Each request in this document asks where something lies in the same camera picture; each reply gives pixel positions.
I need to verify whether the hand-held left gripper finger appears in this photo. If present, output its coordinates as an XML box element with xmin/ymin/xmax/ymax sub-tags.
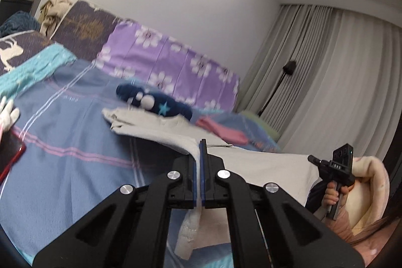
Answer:
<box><xmin>201</xmin><ymin>139</ymin><xmax>367</xmax><ymax>268</ymax></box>
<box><xmin>32</xmin><ymin>142</ymin><xmax>202</xmax><ymax>268</ymax></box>

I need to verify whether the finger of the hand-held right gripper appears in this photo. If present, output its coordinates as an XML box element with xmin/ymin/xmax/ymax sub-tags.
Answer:
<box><xmin>307</xmin><ymin>154</ymin><xmax>331</xmax><ymax>170</ymax></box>

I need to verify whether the beige long-sleeve shirt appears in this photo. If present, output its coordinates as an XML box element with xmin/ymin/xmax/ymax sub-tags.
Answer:
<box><xmin>102</xmin><ymin>106</ymin><xmax>321</xmax><ymax>260</ymax></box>

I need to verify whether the person's right forearm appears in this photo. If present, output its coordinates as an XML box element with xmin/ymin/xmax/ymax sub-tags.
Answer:
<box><xmin>327</xmin><ymin>155</ymin><xmax>391</xmax><ymax>243</ymax></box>

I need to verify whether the person's right hand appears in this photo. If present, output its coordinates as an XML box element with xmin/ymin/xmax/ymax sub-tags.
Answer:
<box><xmin>323</xmin><ymin>183</ymin><xmax>350</xmax><ymax>209</ymax></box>

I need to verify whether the pink folded cloth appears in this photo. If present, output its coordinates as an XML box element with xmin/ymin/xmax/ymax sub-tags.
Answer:
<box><xmin>196</xmin><ymin>117</ymin><xmax>248</xmax><ymax>144</ymax></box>

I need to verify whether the green pillow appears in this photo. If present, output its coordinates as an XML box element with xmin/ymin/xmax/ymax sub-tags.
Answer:
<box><xmin>240</xmin><ymin>111</ymin><xmax>280</xmax><ymax>138</ymax></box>

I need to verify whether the navy star-print cloth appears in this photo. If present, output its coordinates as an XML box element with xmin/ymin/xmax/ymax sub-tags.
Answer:
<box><xmin>116</xmin><ymin>83</ymin><xmax>193</xmax><ymax>121</ymax></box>

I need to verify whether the person's head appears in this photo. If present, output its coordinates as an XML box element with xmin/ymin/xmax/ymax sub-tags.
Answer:
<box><xmin>348</xmin><ymin>205</ymin><xmax>402</xmax><ymax>268</ymax></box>

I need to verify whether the cream pleated curtain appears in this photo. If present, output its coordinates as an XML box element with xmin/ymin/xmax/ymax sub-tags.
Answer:
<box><xmin>242</xmin><ymin>4</ymin><xmax>402</xmax><ymax>181</ymax></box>

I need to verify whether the black floor lamp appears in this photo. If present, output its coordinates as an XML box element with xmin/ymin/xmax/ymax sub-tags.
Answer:
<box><xmin>258</xmin><ymin>59</ymin><xmax>297</xmax><ymax>118</ymax></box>

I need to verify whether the purple floral pillow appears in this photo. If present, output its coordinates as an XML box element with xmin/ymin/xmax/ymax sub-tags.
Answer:
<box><xmin>96</xmin><ymin>20</ymin><xmax>241</xmax><ymax>113</ymax></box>

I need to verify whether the blue plaid bedsheet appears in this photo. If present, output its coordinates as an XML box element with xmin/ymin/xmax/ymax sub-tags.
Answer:
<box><xmin>0</xmin><ymin>59</ymin><xmax>283</xmax><ymax>268</ymax></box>

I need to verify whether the red phone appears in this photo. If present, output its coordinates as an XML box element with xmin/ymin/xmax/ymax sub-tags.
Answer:
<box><xmin>0</xmin><ymin>130</ymin><xmax>27</xmax><ymax>184</ymax></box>

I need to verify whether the dark tree-print cushion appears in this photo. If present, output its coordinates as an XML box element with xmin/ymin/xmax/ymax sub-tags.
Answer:
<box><xmin>52</xmin><ymin>0</ymin><xmax>126</xmax><ymax>61</ymax></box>

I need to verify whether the reindeer pattern pillow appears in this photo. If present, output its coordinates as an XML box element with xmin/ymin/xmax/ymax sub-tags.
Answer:
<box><xmin>0</xmin><ymin>30</ymin><xmax>52</xmax><ymax>75</ymax></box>

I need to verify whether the beige bundled cloth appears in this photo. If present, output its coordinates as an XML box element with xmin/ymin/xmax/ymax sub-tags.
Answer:
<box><xmin>38</xmin><ymin>0</ymin><xmax>73</xmax><ymax>36</ymax></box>

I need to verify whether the teal knitted blanket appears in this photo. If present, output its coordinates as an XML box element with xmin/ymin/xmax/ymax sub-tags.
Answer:
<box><xmin>0</xmin><ymin>11</ymin><xmax>41</xmax><ymax>36</ymax></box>

